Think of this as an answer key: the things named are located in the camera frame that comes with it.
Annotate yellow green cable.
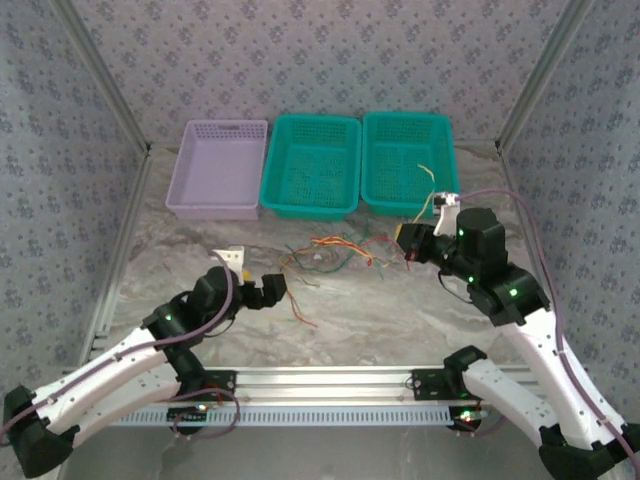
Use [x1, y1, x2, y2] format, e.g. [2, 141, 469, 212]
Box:
[312, 238, 375, 267]
[410, 162, 437, 224]
[281, 252, 322, 289]

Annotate short green cable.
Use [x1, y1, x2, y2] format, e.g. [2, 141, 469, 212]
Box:
[283, 243, 304, 274]

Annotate teal plastic basket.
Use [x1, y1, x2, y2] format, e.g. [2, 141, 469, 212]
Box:
[258, 113, 363, 224]
[361, 111, 461, 219]

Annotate long green cable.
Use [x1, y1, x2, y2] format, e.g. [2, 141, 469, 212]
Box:
[327, 219, 389, 281]

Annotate purple plastic basket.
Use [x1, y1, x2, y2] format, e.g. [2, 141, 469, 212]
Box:
[164, 118, 269, 221]

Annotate black controller board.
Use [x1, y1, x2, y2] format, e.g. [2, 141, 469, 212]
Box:
[448, 404, 489, 432]
[166, 405, 211, 424]

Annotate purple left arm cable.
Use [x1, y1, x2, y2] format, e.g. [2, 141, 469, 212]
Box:
[0, 249, 242, 442]

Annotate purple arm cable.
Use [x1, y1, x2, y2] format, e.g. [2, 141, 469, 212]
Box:
[0, 249, 242, 442]
[455, 187, 640, 469]

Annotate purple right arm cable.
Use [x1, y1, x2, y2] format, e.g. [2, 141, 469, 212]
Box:
[455, 187, 640, 469]

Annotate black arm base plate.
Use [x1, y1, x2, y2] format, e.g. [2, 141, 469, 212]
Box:
[172, 368, 238, 401]
[410, 368, 454, 401]

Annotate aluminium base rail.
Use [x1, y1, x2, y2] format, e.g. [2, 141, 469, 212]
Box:
[107, 366, 546, 407]

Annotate white slotted cable duct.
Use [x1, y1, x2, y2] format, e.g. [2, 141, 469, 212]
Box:
[112, 403, 454, 429]

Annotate aluminium frame post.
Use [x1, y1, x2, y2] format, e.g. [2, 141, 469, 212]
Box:
[494, 0, 596, 151]
[48, 0, 153, 154]

